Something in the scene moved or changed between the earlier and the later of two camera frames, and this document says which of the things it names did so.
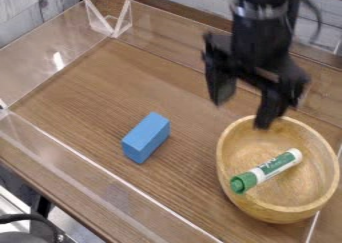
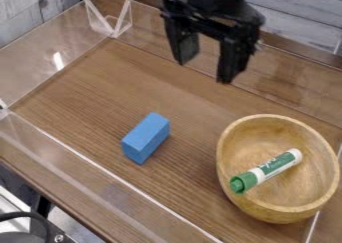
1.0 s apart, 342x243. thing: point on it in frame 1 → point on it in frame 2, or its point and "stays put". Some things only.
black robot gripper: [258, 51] → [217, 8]
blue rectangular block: [147, 137] stays put
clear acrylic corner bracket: [114, 26] stays put
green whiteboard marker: [246, 181] stays put
